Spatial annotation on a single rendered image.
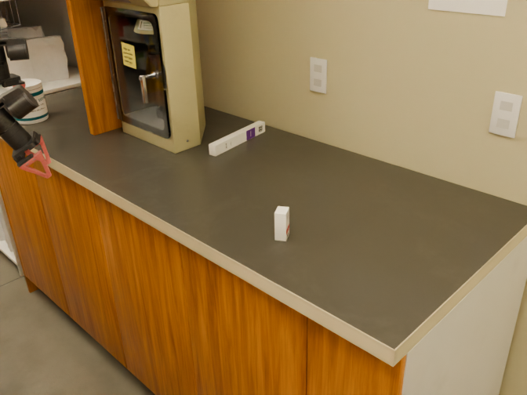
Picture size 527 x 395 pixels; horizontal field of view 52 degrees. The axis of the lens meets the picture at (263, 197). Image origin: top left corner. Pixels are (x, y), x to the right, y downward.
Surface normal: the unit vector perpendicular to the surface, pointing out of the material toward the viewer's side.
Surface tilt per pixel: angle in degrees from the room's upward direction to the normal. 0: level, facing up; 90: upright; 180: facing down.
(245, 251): 0
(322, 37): 90
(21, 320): 0
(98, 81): 90
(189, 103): 90
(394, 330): 0
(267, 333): 90
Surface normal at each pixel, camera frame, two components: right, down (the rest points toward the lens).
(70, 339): -0.03, -0.89
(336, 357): -0.70, 0.35
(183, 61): 0.71, 0.31
